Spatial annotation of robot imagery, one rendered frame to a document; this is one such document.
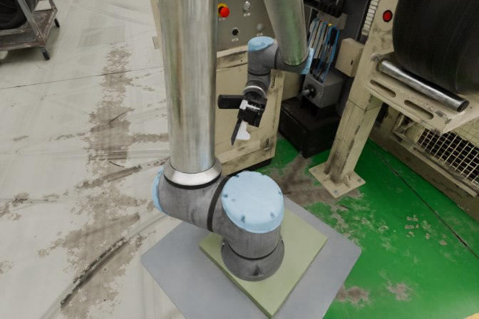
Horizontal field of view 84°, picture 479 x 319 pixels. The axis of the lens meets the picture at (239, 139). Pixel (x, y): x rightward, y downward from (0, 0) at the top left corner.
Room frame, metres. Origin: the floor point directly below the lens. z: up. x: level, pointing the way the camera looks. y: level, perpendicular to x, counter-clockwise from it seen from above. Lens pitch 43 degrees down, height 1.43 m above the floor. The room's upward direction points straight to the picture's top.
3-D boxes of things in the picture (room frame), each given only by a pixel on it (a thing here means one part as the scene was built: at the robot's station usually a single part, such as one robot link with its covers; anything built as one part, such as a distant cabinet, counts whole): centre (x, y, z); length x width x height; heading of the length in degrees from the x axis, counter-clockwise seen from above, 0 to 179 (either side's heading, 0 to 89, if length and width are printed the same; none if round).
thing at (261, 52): (0.94, -0.08, 0.99); 0.12 x 0.09 x 0.12; 67
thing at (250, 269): (0.37, -0.04, 0.69); 0.19 x 0.19 x 0.10
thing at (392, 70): (0.89, -0.68, 0.90); 0.35 x 0.05 x 0.05; 28
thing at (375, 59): (1.12, -0.72, 0.90); 0.40 x 0.03 x 0.10; 118
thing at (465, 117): (0.96, -0.80, 0.80); 0.37 x 0.36 x 0.02; 118
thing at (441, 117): (0.90, -0.67, 0.84); 0.36 x 0.09 x 0.06; 28
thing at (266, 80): (0.93, -0.07, 0.88); 0.12 x 0.09 x 0.10; 167
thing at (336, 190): (1.18, -0.66, 0.02); 0.27 x 0.27 x 0.04; 28
